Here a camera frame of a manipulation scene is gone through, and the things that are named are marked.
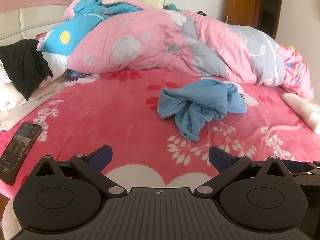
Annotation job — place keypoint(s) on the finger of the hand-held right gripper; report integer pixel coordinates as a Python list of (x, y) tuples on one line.
[(300, 167)]

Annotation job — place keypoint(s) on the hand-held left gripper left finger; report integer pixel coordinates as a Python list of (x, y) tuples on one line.
[(101, 156)]

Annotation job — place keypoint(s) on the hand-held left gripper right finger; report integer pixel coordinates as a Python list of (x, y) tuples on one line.
[(220, 157)]

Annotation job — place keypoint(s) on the blue printed t-shirt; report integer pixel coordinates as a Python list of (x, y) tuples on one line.
[(195, 105)]

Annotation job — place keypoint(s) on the red floral blanket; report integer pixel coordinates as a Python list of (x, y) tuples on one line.
[(100, 120)]

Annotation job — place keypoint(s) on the cream folded towel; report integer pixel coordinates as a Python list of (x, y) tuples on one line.
[(305, 110)]

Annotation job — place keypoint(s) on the black smartphone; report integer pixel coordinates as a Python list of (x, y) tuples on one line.
[(17, 152)]

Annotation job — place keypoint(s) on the beige cloth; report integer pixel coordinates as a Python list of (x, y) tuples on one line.
[(15, 110)]

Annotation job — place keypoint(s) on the white pillow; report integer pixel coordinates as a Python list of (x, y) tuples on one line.
[(57, 63)]

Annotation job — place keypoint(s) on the black garment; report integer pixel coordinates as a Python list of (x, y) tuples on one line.
[(25, 65)]

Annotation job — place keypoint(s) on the pink floral quilt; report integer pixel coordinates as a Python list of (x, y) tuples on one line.
[(150, 42)]

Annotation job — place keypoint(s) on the blue printed bedding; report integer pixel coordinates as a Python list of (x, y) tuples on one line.
[(82, 27)]

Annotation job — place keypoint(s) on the small teal object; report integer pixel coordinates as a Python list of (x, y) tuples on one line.
[(173, 6)]

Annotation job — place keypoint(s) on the brown wooden door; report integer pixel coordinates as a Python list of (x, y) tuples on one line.
[(240, 0)]

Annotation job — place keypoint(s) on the pink and cream headboard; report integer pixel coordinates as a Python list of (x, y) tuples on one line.
[(25, 12)]

